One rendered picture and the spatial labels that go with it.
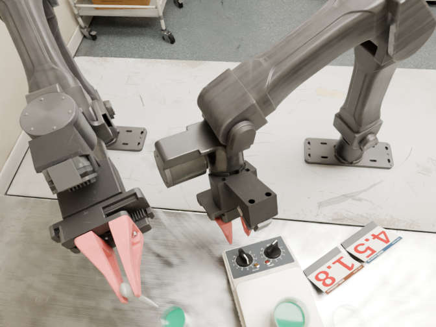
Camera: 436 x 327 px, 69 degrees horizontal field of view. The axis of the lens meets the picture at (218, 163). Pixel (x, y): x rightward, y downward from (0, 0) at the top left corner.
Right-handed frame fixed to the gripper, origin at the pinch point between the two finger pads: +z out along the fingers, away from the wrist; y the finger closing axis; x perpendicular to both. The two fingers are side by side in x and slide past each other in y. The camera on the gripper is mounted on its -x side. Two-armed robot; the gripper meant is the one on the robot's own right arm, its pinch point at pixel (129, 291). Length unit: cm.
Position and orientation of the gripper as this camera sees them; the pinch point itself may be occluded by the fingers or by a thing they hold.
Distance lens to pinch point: 36.4
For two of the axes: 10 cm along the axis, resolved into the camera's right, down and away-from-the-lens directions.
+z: 4.4, 7.6, -4.8
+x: 0.6, 5.1, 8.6
